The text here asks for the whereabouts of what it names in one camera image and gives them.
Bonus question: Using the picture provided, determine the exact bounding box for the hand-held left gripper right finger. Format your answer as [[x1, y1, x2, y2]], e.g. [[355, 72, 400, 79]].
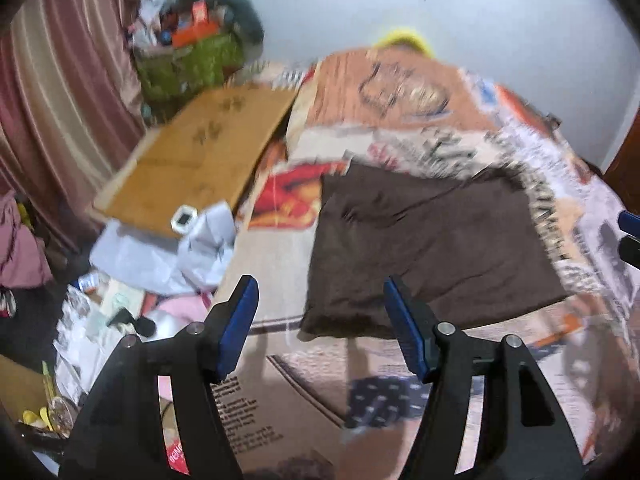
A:
[[384, 276, 586, 480]]

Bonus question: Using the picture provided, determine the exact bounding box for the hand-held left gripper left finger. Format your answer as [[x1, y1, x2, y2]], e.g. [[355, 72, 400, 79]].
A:
[[59, 275, 259, 480]]

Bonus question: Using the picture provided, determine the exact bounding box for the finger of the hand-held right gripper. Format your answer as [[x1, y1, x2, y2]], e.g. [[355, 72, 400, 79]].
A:
[[617, 210, 640, 267]]

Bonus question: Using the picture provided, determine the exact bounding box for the brown garment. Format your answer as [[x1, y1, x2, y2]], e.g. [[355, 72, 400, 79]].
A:
[[299, 162, 571, 341]]

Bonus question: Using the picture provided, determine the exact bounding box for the wooden door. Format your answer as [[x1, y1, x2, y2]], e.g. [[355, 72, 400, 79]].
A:
[[602, 105, 640, 196]]

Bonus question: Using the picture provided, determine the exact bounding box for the crumpled white paper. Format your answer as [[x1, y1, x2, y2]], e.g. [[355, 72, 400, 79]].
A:
[[90, 200, 236, 296]]

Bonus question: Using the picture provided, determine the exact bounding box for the small white timer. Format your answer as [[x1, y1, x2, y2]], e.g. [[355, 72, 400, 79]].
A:
[[170, 204, 198, 235]]

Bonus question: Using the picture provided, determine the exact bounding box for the pile of papers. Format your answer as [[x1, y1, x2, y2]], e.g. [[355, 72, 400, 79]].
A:
[[52, 280, 146, 406]]

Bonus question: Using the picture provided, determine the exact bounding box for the cardboard sheet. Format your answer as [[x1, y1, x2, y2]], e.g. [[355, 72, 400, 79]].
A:
[[92, 82, 301, 238]]

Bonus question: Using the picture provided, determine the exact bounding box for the printed blanket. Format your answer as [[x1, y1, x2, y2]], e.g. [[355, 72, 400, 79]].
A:
[[210, 47, 640, 480]]

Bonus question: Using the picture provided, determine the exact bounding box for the pink cloth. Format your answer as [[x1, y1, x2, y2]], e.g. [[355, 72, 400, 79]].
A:
[[0, 190, 53, 288]]

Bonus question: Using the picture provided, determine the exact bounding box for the green bag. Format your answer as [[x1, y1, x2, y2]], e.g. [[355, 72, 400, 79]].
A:
[[135, 35, 246, 111]]

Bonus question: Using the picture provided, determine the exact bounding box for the yellow pillow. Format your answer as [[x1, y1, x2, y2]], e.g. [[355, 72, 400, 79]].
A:
[[375, 29, 436, 58]]

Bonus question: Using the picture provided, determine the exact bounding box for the orange box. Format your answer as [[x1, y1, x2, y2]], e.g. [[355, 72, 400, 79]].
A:
[[170, 20, 221, 48]]

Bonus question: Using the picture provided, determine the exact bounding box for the striped pink curtain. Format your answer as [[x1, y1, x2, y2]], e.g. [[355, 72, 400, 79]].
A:
[[0, 0, 151, 256]]

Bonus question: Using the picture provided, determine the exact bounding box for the grey bag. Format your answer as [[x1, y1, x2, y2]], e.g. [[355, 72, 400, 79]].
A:
[[215, 0, 266, 53]]

